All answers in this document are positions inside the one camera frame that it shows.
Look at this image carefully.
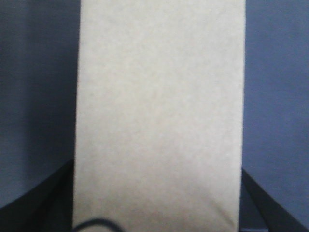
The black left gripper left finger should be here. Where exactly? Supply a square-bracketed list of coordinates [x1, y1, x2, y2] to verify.
[0, 159, 73, 232]

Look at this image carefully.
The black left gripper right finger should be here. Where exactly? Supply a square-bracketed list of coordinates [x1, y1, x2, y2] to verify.
[240, 169, 309, 232]

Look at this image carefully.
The tan cardboard package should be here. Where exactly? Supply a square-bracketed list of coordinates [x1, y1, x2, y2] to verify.
[73, 0, 245, 232]

